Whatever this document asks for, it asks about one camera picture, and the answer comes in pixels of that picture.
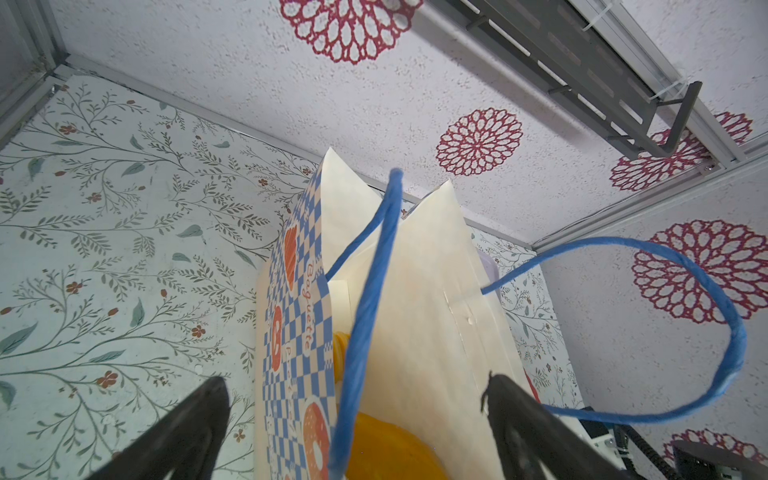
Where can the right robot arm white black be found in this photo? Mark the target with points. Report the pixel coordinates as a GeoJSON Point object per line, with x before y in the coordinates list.
{"type": "Point", "coordinates": [694, 454]}

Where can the blue checkered paper bag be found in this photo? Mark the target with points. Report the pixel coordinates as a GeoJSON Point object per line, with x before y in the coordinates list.
{"type": "Point", "coordinates": [366, 308]}

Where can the red metal kitchen tongs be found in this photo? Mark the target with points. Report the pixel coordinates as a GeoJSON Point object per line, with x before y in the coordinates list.
{"type": "Point", "coordinates": [532, 388]}

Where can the long orange baguette bread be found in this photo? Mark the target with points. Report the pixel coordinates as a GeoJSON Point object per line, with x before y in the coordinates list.
{"type": "Point", "coordinates": [381, 450]}

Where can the lavender plastic tray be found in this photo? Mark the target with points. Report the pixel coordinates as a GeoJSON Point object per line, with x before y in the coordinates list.
{"type": "Point", "coordinates": [489, 265]}

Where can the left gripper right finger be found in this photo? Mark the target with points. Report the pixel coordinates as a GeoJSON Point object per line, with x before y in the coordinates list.
{"type": "Point", "coordinates": [532, 443]}

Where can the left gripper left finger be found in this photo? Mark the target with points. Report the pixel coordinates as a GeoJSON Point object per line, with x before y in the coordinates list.
{"type": "Point", "coordinates": [184, 444]}

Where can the dark grey wall shelf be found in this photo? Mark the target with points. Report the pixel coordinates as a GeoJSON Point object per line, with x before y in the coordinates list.
{"type": "Point", "coordinates": [551, 45]}

